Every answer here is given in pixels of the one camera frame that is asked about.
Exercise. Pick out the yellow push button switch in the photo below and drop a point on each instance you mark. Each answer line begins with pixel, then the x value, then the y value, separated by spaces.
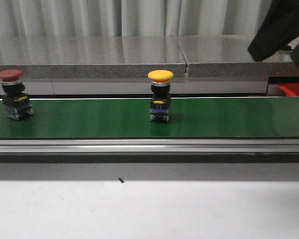
pixel 161 98

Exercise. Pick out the red push button switch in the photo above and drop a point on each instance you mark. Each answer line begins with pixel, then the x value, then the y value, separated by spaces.
pixel 16 103

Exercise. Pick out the grey stone counter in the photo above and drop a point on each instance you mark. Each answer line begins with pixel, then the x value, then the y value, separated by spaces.
pixel 70 57

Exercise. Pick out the red plastic bin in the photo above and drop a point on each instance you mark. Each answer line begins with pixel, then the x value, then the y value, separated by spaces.
pixel 290 89

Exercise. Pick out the green conveyor belt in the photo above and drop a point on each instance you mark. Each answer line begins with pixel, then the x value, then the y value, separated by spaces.
pixel 192 117

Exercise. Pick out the aluminium conveyor frame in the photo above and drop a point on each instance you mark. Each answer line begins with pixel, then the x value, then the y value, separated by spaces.
pixel 143 146

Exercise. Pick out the white curtain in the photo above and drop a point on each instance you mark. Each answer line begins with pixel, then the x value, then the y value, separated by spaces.
pixel 130 17

